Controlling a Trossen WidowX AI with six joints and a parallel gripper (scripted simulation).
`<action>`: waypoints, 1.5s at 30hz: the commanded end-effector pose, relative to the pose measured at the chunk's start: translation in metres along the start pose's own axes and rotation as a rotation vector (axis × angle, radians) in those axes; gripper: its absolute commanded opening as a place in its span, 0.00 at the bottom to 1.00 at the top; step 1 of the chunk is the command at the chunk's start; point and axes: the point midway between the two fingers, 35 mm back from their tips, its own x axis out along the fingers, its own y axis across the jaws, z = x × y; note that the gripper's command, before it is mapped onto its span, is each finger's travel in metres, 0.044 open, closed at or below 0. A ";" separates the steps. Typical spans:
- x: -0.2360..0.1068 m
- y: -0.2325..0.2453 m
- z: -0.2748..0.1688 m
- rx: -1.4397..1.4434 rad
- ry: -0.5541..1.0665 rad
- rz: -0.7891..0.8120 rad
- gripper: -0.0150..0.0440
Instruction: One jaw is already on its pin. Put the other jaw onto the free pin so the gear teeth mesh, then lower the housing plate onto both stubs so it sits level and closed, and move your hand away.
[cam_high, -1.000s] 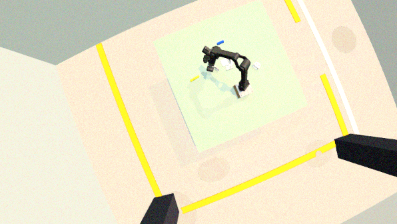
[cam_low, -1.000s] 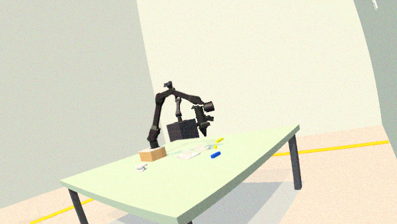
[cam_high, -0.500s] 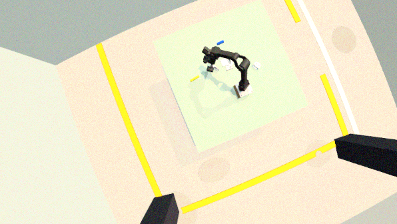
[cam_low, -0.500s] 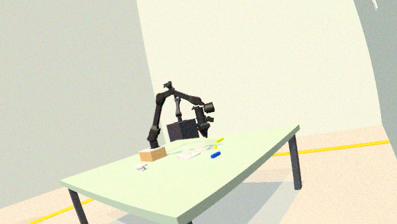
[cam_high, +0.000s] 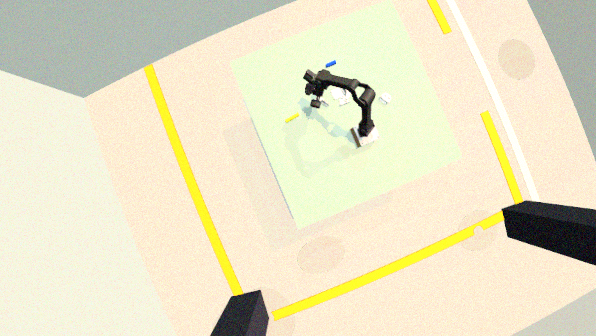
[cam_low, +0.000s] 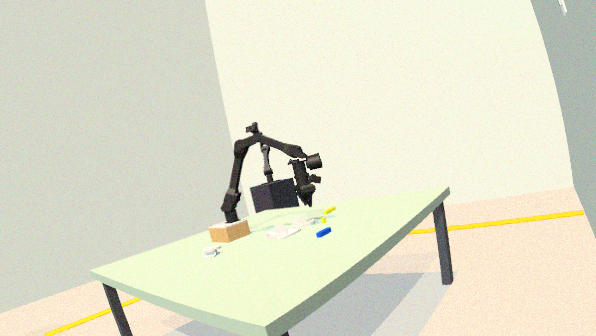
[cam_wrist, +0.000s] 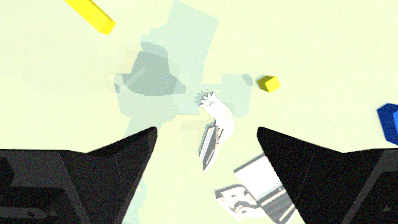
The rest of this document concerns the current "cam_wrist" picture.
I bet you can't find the small yellow block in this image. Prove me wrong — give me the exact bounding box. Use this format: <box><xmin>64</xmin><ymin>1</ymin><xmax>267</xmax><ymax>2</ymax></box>
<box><xmin>258</xmin><ymin>75</ymin><xmax>280</xmax><ymax>93</ymax></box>

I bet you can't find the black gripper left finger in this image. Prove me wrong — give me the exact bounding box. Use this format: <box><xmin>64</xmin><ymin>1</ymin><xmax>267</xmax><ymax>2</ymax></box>
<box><xmin>0</xmin><ymin>126</ymin><xmax>158</xmax><ymax>224</ymax></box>

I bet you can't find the yellow rectangular bar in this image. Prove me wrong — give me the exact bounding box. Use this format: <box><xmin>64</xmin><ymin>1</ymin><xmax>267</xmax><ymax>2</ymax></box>
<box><xmin>65</xmin><ymin>0</ymin><xmax>117</xmax><ymax>35</ymax></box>

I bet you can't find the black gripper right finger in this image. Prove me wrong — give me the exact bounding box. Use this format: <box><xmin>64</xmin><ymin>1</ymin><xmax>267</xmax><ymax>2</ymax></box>
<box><xmin>257</xmin><ymin>126</ymin><xmax>398</xmax><ymax>224</ymax></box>

